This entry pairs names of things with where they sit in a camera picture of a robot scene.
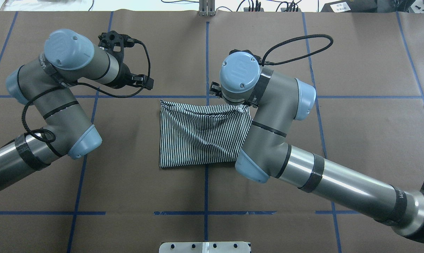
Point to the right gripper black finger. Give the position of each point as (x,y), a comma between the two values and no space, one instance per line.
(215,89)

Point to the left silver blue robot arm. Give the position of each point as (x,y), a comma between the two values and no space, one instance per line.
(54,122)

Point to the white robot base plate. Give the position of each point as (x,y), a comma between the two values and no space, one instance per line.
(206,247)

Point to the black power strip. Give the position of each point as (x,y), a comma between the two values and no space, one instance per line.
(282,8)

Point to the black box with label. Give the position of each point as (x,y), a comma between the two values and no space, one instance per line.
(354,6)

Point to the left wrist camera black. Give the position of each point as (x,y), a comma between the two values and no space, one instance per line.
(114,43)

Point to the aluminium frame post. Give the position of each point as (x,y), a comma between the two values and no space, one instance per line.
(207,8)

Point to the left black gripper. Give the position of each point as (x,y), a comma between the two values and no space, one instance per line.
(122,81)

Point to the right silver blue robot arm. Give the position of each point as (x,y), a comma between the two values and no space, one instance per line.
(280,100)

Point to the blue white striped polo shirt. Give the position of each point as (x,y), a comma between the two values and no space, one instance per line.
(200,135)

